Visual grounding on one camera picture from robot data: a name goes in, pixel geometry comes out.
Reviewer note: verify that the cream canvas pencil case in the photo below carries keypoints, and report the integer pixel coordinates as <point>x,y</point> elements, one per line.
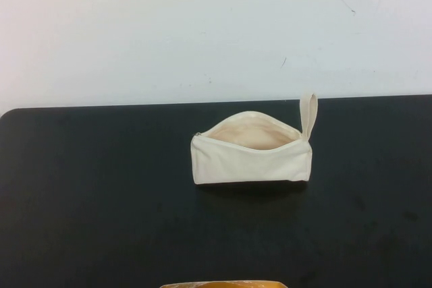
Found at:
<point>251,153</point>

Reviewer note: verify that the yellow box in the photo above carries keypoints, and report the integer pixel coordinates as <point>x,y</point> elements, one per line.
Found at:
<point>222,284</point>

